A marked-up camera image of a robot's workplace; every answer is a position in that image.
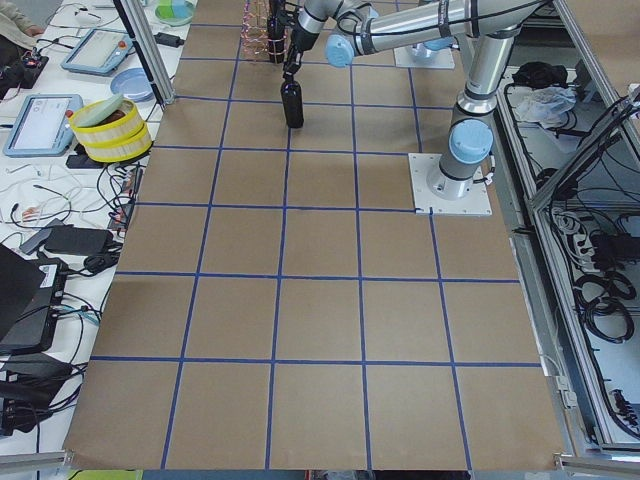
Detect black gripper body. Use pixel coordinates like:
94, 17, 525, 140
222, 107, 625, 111
291, 25, 318, 53

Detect dark glass wine bottle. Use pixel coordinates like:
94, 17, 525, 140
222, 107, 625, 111
280, 79, 304, 129

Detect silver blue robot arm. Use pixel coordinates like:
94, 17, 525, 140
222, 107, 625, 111
278, 1, 541, 201

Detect dark wine bottle left slot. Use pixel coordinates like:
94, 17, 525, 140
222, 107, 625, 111
267, 0, 285, 64

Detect black power adapter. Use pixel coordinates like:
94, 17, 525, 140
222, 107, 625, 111
154, 32, 185, 48

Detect green blue bowl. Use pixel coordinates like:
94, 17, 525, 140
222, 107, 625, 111
154, 0, 195, 27

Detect light blue plate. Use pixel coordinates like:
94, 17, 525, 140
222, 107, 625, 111
110, 67, 154, 102

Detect pale green steamer lid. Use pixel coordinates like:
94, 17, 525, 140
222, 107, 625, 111
70, 94, 124, 128

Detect yellow banded wooden steamer stack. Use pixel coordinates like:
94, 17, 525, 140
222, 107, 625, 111
69, 98, 152, 163

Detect upper teach pendant tablet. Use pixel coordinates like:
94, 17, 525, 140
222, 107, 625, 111
61, 28, 133, 76

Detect teach pendant tablet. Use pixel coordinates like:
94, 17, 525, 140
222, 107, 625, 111
3, 94, 84, 158
61, 28, 133, 76

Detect black cloth bundle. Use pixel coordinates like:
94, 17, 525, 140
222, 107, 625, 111
512, 61, 568, 89

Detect crumpled white cloth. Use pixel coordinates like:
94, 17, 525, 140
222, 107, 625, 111
514, 86, 577, 129

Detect lower teach pendant tablet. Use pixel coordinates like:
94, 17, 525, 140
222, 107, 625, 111
3, 94, 84, 158

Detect black power brick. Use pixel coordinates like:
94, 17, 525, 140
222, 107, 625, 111
44, 226, 112, 256

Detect black laptop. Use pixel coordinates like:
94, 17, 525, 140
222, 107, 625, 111
1, 246, 68, 355

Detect copper wire wine basket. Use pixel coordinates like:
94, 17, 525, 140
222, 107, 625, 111
241, 0, 272, 63

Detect aluminium frame post left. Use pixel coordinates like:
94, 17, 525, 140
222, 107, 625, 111
114, 0, 175, 109

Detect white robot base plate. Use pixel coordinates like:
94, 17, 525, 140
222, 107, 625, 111
408, 153, 492, 217

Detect aluminium frame rail right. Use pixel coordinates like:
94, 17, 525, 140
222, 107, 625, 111
529, 84, 640, 211

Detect coiled black cables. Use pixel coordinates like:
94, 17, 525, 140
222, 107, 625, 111
572, 272, 639, 346

